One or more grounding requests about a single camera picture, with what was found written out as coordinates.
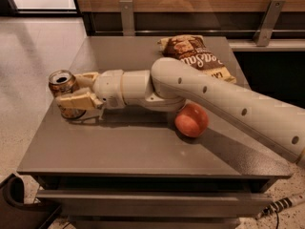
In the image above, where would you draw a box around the metal bracket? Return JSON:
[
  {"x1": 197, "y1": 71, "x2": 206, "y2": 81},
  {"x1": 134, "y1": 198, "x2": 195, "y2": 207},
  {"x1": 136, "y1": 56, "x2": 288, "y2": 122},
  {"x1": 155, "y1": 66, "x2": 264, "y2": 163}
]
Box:
[
  {"x1": 253, "y1": 0, "x2": 286, "y2": 47},
  {"x1": 119, "y1": 0, "x2": 135, "y2": 36}
]

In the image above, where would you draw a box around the right metal bracket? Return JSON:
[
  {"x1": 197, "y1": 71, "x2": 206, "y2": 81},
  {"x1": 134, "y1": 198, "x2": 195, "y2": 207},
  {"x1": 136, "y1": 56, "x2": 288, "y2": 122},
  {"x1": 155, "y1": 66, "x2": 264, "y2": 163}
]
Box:
[{"x1": 253, "y1": 0, "x2": 286, "y2": 47}]

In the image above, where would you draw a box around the black chair corner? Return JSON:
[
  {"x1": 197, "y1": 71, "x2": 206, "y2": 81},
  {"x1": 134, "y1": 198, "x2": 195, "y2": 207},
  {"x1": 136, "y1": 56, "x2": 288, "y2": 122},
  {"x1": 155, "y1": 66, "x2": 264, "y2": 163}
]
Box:
[{"x1": 0, "y1": 174, "x2": 61, "y2": 229}]

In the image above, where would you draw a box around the orange soda can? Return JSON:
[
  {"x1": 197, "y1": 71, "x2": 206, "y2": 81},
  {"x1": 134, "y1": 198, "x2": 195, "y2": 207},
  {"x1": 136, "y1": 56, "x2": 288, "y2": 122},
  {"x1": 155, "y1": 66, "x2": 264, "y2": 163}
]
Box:
[{"x1": 49, "y1": 70, "x2": 86, "y2": 119}]

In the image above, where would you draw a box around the left metal bracket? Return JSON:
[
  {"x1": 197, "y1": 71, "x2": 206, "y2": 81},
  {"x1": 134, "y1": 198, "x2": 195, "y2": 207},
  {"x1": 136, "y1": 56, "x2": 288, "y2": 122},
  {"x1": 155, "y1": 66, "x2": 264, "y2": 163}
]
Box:
[{"x1": 119, "y1": 0, "x2": 135, "y2": 36}]

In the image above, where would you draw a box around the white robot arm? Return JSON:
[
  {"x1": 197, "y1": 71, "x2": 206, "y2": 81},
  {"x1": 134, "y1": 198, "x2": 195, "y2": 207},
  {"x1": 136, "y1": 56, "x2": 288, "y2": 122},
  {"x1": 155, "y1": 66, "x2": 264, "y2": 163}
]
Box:
[{"x1": 55, "y1": 57, "x2": 305, "y2": 167}]

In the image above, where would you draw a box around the red apple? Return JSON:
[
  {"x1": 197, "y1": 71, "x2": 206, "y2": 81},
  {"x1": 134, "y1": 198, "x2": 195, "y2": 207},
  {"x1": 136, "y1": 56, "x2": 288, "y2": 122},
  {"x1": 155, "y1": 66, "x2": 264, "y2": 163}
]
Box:
[{"x1": 174, "y1": 103, "x2": 209, "y2": 137}]

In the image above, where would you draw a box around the brown chip bag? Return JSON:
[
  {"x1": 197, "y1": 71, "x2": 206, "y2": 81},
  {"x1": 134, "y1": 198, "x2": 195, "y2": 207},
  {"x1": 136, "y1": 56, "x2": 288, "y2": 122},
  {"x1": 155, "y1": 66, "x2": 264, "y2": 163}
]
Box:
[{"x1": 157, "y1": 34, "x2": 236, "y2": 83}]

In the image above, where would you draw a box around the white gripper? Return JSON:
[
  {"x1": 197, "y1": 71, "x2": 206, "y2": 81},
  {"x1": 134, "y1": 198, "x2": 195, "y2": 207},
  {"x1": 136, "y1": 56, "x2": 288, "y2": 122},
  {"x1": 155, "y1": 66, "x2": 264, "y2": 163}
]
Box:
[{"x1": 55, "y1": 70, "x2": 126, "y2": 110}]

